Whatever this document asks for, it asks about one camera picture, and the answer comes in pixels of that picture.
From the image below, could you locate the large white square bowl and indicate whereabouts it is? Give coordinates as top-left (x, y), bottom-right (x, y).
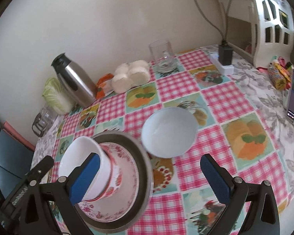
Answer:
top-left (58, 136), bottom-right (112, 204)

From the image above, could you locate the small white bowl red rim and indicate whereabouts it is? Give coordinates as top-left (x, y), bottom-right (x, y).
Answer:
top-left (97, 142), bottom-right (123, 200)

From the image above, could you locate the pale blue round bowl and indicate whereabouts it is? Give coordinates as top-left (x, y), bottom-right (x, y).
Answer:
top-left (141, 107), bottom-right (198, 159)

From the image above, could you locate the dark blue cabinet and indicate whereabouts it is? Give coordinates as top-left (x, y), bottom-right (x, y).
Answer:
top-left (0, 125), bottom-right (34, 196)

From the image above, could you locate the pink floral plate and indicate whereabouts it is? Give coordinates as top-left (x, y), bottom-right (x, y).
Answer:
top-left (78, 153), bottom-right (139, 223)

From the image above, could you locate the checkered patchwork tablecloth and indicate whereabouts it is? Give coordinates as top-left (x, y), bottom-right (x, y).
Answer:
top-left (32, 46), bottom-right (294, 234)

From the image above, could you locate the steel round tray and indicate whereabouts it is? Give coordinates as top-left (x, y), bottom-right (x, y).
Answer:
top-left (75, 130), bottom-right (153, 233)

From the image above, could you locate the napa cabbage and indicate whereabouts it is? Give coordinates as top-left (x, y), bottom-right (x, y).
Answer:
top-left (42, 78), bottom-right (75, 115)

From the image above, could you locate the steel thermos jug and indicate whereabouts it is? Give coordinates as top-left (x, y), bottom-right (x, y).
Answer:
top-left (51, 53), bottom-right (97, 108)

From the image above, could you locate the orange snack packet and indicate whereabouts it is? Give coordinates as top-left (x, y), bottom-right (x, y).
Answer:
top-left (96, 73), bottom-right (114, 99)

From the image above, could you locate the colourful candy roll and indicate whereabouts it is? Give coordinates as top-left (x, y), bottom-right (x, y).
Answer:
top-left (268, 62), bottom-right (291, 91)

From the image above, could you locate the white power strip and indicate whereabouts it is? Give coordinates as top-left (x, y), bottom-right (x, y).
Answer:
top-left (209, 53), bottom-right (234, 75)

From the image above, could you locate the black power adapter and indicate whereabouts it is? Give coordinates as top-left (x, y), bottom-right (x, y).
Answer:
top-left (218, 43), bottom-right (233, 66)

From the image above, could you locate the clear glass pitcher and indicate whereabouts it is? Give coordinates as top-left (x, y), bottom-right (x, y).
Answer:
top-left (148, 40), bottom-right (178, 73)

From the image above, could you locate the white lattice shelf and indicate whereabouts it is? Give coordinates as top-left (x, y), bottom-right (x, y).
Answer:
top-left (218, 0), bottom-right (294, 68)

